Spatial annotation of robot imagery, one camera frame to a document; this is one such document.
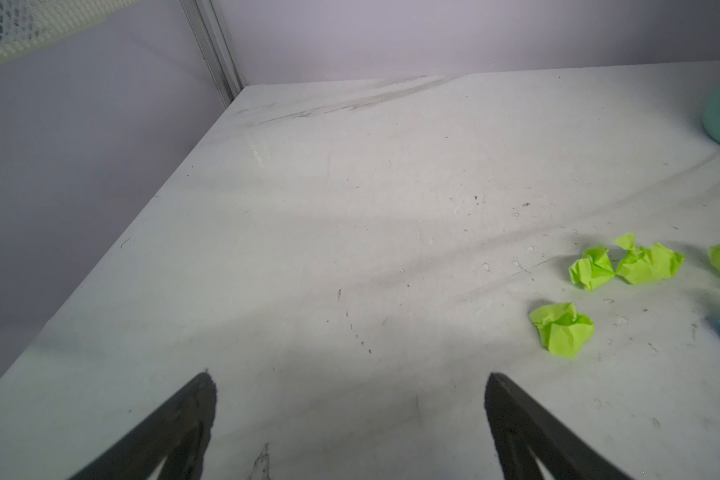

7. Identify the white mesh wall shelf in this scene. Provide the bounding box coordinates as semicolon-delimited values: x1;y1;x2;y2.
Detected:
0;0;135;66

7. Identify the aluminium frame post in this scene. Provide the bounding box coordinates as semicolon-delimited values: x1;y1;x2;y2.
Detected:
179;0;245;107

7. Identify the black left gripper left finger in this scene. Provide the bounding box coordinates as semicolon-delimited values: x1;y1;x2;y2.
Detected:
73;372;217;479

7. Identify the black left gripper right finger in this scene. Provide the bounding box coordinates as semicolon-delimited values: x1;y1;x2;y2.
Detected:
484;372;630;480

